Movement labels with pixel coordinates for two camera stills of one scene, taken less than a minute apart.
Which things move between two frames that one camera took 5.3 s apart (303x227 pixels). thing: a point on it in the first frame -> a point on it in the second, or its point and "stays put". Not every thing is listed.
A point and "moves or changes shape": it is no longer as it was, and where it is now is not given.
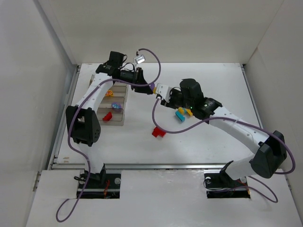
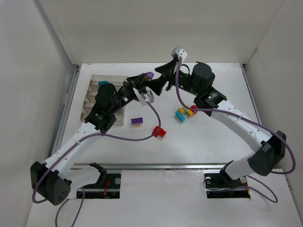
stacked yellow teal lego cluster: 182,112 stays put
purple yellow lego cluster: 153,88 moves or changes shape
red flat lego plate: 157,131 stays put
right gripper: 170,97 -> 171,76
